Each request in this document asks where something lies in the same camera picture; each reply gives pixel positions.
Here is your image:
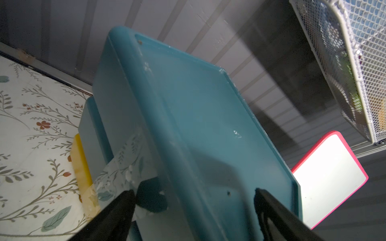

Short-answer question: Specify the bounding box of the teal drawer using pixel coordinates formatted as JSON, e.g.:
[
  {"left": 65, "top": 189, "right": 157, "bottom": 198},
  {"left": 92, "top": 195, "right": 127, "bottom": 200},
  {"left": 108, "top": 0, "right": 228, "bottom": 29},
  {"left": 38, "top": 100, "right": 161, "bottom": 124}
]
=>
[{"left": 78, "top": 96, "right": 114, "bottom": 181}]

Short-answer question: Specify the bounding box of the pink framed whiteboard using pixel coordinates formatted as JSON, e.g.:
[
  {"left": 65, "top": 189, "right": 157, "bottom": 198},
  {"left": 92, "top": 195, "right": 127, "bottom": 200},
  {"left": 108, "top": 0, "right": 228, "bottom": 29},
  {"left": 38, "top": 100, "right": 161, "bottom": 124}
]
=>
[{"left": 291, "top": 131, "right": 369, "bottom": 229}]

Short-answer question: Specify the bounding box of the white mesh wall basket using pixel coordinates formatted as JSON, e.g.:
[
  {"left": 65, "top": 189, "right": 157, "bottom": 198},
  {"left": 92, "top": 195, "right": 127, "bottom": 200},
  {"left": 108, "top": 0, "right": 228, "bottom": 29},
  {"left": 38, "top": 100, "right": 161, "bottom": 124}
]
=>
[{"left": 291, "top": 1, "right": 386, "bottom": 143}]

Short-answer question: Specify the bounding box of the floral patterned table mat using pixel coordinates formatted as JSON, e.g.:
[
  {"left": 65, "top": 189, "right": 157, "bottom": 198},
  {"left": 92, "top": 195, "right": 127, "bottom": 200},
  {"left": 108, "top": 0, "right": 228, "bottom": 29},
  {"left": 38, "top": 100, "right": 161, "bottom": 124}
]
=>
[{"left": 1, "top": 57, "right": 88, "bottom": 241}]

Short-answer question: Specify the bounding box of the teal drawer cabinet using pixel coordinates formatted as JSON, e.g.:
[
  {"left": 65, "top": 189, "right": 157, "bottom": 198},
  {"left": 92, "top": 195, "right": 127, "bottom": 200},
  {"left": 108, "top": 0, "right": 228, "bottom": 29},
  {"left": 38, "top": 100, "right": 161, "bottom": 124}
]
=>
[{"left": 92, "top": 26, "right": 303, "bottom": 241}]

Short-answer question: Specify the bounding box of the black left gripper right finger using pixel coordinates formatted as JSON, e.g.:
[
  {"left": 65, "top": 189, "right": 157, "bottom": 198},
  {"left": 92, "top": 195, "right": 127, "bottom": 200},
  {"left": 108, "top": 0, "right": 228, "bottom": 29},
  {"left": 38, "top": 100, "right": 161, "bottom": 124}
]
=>
[{"left": 254, "top": 188, "right": 322, "bottom": 241}]

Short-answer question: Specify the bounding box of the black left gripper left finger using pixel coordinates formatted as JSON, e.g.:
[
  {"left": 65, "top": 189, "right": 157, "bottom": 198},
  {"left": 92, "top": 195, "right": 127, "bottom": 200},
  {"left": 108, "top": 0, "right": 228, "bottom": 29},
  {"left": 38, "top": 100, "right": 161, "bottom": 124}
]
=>
[{"left": 69, "top": 190, "right": 136, "bottom": 241}]

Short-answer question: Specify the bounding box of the yellow drawer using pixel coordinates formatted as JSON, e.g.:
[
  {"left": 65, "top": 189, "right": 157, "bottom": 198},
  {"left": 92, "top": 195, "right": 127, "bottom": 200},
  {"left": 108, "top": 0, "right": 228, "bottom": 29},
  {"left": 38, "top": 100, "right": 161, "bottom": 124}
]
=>
[{"left": 70, "top": 134, "right": 101, "bottom": 221}]

